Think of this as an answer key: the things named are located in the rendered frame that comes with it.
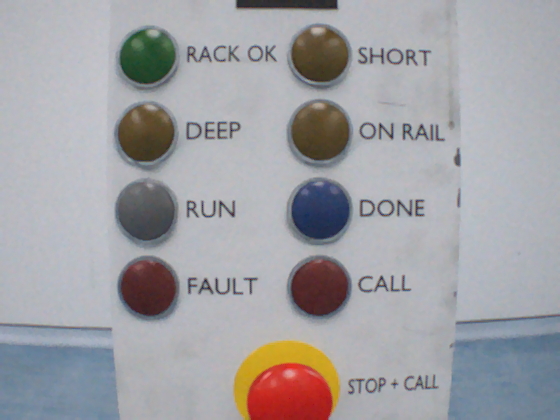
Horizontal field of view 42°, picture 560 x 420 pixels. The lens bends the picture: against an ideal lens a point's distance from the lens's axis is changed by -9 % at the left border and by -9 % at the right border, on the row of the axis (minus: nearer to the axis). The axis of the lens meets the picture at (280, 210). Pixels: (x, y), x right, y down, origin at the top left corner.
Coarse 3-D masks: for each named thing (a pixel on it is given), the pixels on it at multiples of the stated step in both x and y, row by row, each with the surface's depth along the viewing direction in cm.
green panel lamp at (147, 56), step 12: (132, 36) 35; (144, 36) 34; (156, 36) 35; (168, 36) 35; (132, 48) 34; (144, 48) 35; (156, 48) 35; (168, 48) 35; (120, 60) 35; (132, 60) 35; (144, 60) 35; (156, 60) 35; (168, 60) 35; (132, 72) 35; (144, 72) 35; (156, 72) 35; (168, 72) 35; (144, 84) 35
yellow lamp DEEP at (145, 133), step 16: (128, 112) 35; (144, 112) 35; (160, 112) 35; (128, 128) 35; (144, 128) 35; (160, 128) 35; (128, 144) 35; (144, 144) 35; (160, 144) 35; (144, 160) 35
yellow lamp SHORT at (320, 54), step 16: (304, 32) 35; (320, 32) 35; (336, 32) 35; (304, 48) 35; (320, 48) 35; (336, 48) 35; (304, 64) 35; (320, 64) 35; (336, 64) 35; (320, 80) 35
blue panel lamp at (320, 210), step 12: (300, 192) 36; (312, 192) 36; (324, 192) 36; (336, 192) 36; (300, 204) 36; (312, 204) 36; (324, 204) 36; (336, 204) 36; (348, 204) 36; (300, 216) 36; (312, 216) 36; (324, 216) 36; (336, 216) 36; (348, 216) 36; (300, 228) 36; (312, 228) 36; (324, 228) 36; (336, 228) 36
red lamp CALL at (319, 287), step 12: (312, 264) 36; (324, 264) 36; (336, 264) 36; (300, 276) 36; (312, 276) 36; (324, 276) 36; (336, 276) 36; (300, 288) 36; (312, 288) 36; (324, 288) 36; (336, 288) 36; (348, 288) 36; (300, 300) 36; (312, 300) 36; (324, 300) 36; (336, 300) 36; (312, 312) 36; (324, 312) 36
